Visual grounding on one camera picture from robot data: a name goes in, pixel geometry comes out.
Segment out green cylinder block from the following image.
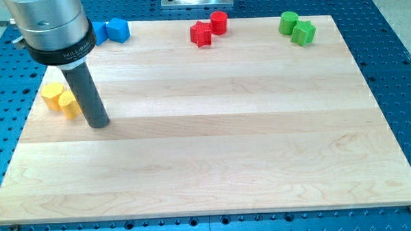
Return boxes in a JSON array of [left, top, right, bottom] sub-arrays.
[[279, 11, 299, 35]]

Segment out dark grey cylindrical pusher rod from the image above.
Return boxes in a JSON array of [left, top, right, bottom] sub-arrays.
[[62, 62, 110, 128]]

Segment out blue block behind arm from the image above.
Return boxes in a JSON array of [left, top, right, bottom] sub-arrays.
[[92, 21, 108, 46]]

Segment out light wooden board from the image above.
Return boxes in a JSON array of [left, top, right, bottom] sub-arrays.
[[0, 15, 411, 225]]

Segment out red cylinder block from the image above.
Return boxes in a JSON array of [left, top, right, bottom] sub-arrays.
[[210, 11, 228, 36]]

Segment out yellow cylinder block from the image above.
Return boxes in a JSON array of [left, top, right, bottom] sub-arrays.
[[58, 90, 82, 119]]

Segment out yellow hexagon block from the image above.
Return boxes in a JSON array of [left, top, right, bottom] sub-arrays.
[[40, 82, 65, 111]]

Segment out left board clamp screw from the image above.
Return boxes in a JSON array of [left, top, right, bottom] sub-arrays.
[[8, 224, 20, 231]]

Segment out red star block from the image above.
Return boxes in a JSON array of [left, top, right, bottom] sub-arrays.
[[190, 21, 212, 48]]

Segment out blue cube block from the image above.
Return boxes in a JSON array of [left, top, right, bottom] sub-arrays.
[[106, 18, 131, 43]]

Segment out green star block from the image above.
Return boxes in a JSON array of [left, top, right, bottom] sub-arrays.
[[290, 21, 316, 46]]

